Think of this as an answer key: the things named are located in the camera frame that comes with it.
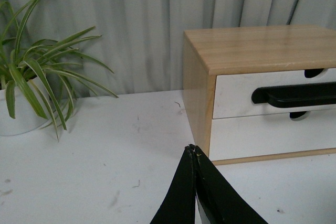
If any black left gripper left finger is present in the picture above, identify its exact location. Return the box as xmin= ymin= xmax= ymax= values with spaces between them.
xmin=151 ymin=144 xmax=196 ymax=224

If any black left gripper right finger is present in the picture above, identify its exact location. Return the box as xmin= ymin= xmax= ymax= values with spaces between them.
xmin=192 ymin=145 xmax=267 ymax=224

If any white drawer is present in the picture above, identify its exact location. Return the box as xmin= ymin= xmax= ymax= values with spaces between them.
xmin=213 ymin=68 xmax=335 ymax=119
xmin=209 ymin=110 xmax=335 ymax=161

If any wooden drawer cabinet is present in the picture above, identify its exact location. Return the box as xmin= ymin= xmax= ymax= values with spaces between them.
xmin=183 ymin=25 xmax=335 ymax=165

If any white plant pot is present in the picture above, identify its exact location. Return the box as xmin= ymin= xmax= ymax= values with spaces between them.
xmin=0 ymin=82 xmax=50 ymax=136

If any grey curtain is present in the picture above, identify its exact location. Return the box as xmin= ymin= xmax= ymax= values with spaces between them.
xmin=9 ymin=0 xmax=335 ymax=94

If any green spider plant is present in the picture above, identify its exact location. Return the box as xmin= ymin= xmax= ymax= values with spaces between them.
xmin=1 ymin=0 xmax=113 ymax=129

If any black upper drawer handle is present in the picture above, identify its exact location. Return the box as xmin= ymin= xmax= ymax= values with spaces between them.
xmin=251 ymin=82 xmax=335 ymax=108

